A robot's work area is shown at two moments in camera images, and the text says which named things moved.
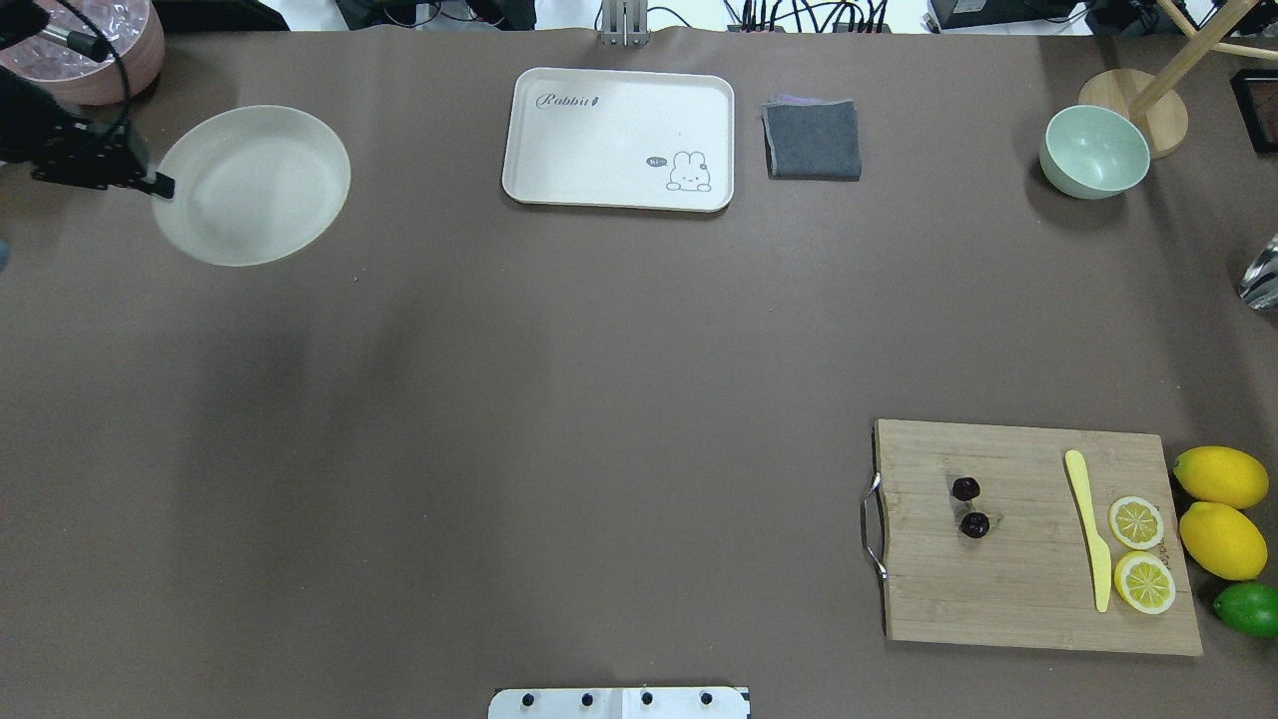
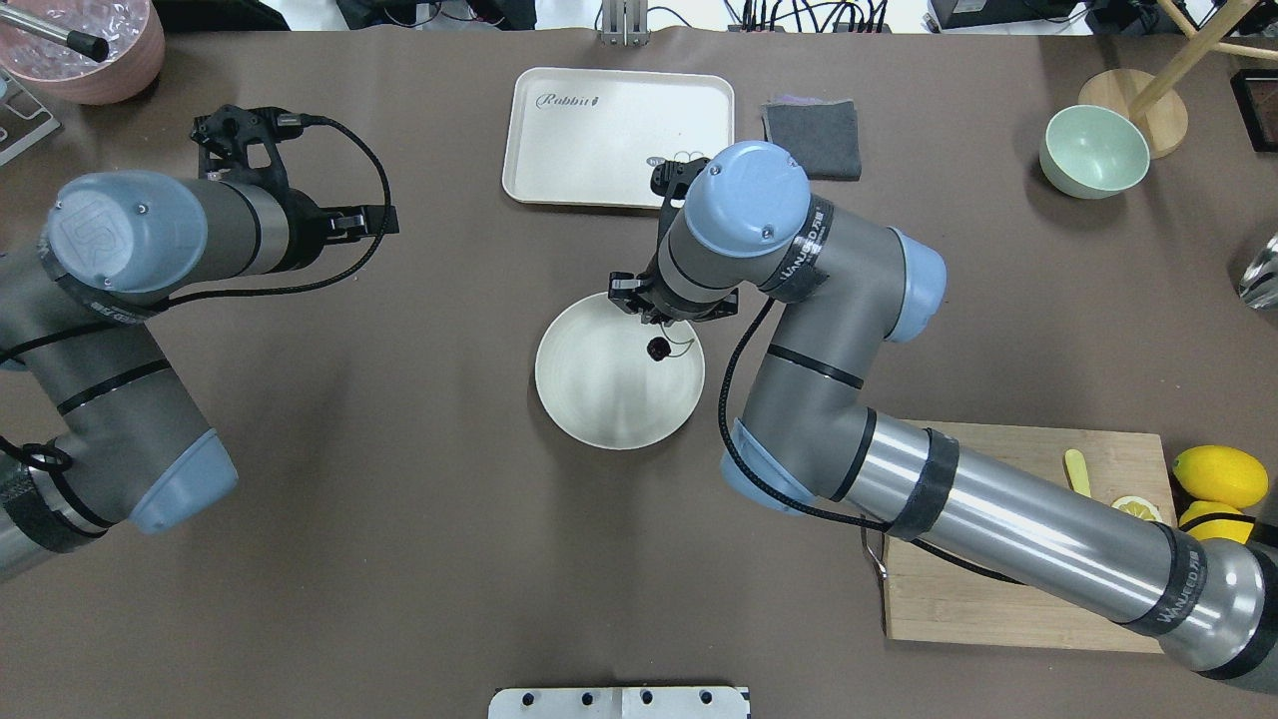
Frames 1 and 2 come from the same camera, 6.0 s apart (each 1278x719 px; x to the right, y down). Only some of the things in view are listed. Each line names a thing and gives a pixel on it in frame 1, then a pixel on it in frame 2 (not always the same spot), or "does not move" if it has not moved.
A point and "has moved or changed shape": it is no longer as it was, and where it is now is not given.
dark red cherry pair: x=972 y=524 has moved or changed shape
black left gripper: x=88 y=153 → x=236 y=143
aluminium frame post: x=625 y=23 does not move
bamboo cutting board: x=1022 y=584 does not move
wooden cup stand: x=1148 y=100 does not move
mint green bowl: x=1091 y=152 does not move
